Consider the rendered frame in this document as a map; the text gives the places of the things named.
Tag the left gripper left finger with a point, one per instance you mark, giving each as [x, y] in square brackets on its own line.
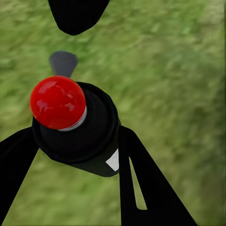
[16, 155]

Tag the pesticide atomizer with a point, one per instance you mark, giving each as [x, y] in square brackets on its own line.
[75, 123]

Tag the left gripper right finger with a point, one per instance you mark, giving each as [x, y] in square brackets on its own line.
[164, 207]

